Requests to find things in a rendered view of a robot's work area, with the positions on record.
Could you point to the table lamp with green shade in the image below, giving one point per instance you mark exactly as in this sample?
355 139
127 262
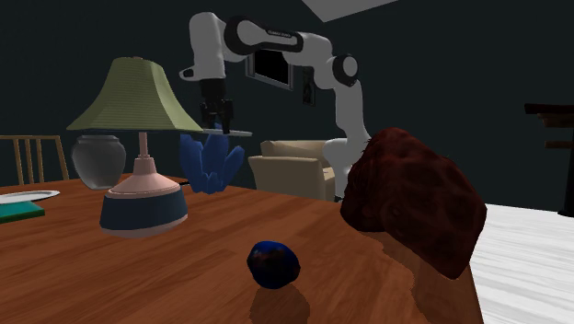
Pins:
134 96

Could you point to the grey round vase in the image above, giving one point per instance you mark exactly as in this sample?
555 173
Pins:
97 161

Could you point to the wooden chair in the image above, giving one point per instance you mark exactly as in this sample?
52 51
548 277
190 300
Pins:
28 157

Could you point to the white plate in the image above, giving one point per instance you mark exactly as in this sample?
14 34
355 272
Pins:
24 196

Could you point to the dark red rock-shaped object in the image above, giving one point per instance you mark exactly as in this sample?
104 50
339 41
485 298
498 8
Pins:
412 197

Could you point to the beige armchair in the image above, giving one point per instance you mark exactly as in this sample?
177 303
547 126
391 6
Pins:
287 172

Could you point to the dark wooden shelf stand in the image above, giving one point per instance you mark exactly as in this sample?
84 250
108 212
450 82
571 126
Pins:
563 121

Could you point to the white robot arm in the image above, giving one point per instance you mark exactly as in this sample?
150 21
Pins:
346 112

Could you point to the grey-framed dark wall picture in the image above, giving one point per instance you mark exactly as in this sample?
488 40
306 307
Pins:
271 65

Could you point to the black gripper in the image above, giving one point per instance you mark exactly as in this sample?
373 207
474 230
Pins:
213 92

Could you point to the dark blue round object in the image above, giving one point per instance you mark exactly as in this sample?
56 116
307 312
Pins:
272 264

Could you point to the green flat board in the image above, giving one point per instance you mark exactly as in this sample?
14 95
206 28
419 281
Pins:
18 211

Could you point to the grey flat slab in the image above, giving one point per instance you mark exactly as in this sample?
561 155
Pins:
240 133

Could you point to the blue crystal-shaped ornament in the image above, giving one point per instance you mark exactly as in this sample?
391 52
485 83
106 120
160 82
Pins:
211 161

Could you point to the brown wooden table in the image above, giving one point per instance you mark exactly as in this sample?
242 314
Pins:
134 278

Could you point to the small dark wall picture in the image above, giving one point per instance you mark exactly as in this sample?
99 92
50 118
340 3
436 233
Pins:
308 87

